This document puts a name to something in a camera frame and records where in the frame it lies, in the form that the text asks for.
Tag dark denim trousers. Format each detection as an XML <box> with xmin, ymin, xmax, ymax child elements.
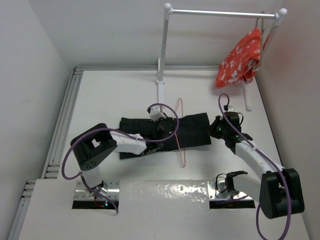
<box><xmin>119</xmin><ymin>112</ymin><xmax>212</xmax><ymax>160</ymax></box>

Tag pink wire hanger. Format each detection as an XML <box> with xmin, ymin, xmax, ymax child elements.
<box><xmin>175</xmin><ymin>97</ymin><xmax>187</xmax><ymax>168</ymax></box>

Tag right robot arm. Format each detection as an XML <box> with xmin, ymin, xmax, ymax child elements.
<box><xmin>207</xmin><ymin>111</ymin><xmax>305</xmax><ymax>219</ymax></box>

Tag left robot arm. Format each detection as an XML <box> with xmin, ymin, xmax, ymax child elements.
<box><xmin>70</xmin><ymin>117</ymin><xmax>180</xmax><ymax>198</ymax></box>

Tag grey hanger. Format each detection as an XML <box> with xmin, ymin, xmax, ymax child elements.
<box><xmin>252</xmin><ymin>18</ymin><xmax>268</xmax><ymax>72</ymax></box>

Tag red patterned garment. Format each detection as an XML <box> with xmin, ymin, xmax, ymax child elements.
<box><xmin>215</xmin><ymin>28</ymin><xmax>261</xmax><ymax>89</ymax></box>

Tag white clothes rack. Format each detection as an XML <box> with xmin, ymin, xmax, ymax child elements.
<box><xmin>153</xmin><ymin>0</ymin><xmax>288</xmax><ymax>103</ymax></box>

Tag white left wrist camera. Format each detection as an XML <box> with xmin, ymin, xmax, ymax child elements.
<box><xmin>147</xmin><ymin>105</ymin><xmax>167</xmax><ymax>122</ymax></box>

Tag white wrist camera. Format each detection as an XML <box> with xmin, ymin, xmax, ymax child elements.
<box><xmin>223</xmin><ymin>104</ymin><xmax>238</xmax><ymax>115</ymax></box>
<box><xmin>147</xmin><ymin>105</ymin><xmax>167</xmax><ymax>122</ymax></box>

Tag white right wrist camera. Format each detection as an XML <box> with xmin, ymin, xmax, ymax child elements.
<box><xmin>223</xmin><ymin>104</ymin><xmax>238</xmax><ymax>115</ymax></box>

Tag black right base cable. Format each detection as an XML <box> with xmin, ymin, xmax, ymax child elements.
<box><xmin>215</xmin><ymin>170</ymin><xmax>248</xmax><ymax>197</ymax></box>

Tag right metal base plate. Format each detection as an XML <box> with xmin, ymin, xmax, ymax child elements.
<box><xmin>207</xmin><ymin>178</ymin><xmax>253</xmax><ymax>202</ymax></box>

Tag metal base plate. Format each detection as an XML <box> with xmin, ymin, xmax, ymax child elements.
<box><xmin>73</xmin><ymin>180</ymin><xmax>120</xmax><ymax>201</ymax></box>
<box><xmin>207</xmin><ymin>178</ymin><xmax>253</xmax><ymax>202</ymax></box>

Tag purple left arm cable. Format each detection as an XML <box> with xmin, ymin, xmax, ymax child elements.
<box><xmin>61</xmin><ymin>102</ymin><xmax>180</xmax><ymax>215</ymax></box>

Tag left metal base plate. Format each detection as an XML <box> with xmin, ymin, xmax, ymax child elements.
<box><xmin>73</xmin><ymin>180</ymin><xmax>120</xmax><ymax>201</ymax></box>

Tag aluminium table edge rail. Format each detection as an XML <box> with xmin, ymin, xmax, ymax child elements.
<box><xmin>7</xmin><ymin>66</ymin><xmax>83</xmax><ymax>240</ymax></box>

